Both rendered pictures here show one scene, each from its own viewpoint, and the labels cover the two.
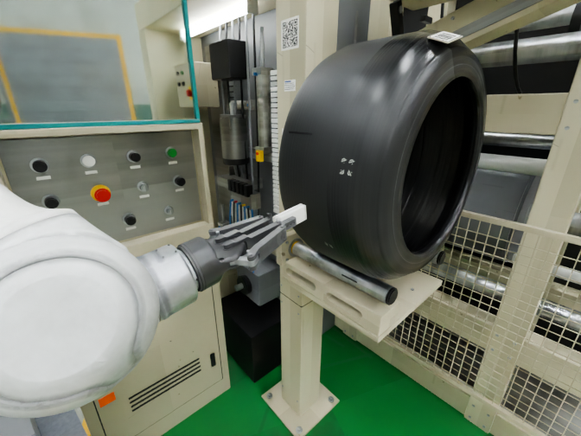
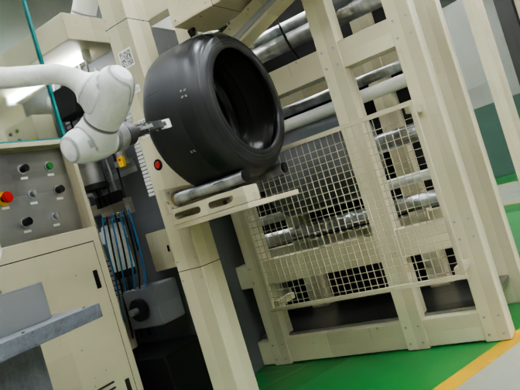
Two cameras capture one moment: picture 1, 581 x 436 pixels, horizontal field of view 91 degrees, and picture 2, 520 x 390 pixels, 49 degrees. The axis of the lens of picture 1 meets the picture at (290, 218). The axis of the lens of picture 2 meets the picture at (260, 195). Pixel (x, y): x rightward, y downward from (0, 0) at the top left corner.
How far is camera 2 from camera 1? 1.50 m
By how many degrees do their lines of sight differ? 27
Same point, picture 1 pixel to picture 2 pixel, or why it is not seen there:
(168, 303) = (121, 134)
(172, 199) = (56, 206)
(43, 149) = not seen: outside the picture
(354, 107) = (177, 67)
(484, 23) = (247, 27)
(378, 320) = (242, 189)
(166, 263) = not seen: hidden behind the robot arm
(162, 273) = not seen: hidden behind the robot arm
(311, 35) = (141, 55)
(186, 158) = (60, 171)
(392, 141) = (200, 74)
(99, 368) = (131, 80)
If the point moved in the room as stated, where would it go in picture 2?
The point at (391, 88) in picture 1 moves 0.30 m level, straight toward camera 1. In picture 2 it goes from (191, 55) to (174, 29)
